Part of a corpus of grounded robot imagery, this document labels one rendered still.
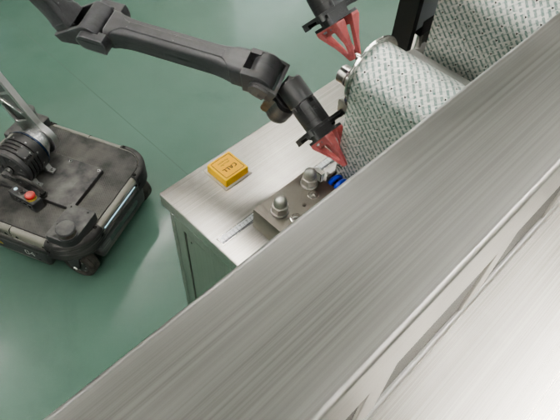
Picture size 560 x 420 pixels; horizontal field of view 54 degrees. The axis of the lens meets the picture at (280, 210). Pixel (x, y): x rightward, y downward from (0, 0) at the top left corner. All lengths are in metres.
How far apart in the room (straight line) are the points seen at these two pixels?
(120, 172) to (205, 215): 1.05
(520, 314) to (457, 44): 0.70
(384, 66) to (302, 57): 2.19
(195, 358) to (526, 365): 0.35
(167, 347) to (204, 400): 0.03
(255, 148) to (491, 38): 0.60
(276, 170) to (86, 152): 1.20
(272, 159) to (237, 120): 1.42
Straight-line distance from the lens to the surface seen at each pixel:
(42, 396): 2.12
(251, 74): 1.09
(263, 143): 1.38
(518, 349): 0.54
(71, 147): 2.41
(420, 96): 0.95
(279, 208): 1.05
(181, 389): 0.25
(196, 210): 1.25
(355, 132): 1.06
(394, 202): 0.31
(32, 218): 2.21
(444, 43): 1.17
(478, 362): 0.52
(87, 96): 3.00
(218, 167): 1.30
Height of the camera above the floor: 1.89
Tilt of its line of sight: 52 degrees down
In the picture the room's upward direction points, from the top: 4 degrees clockwise
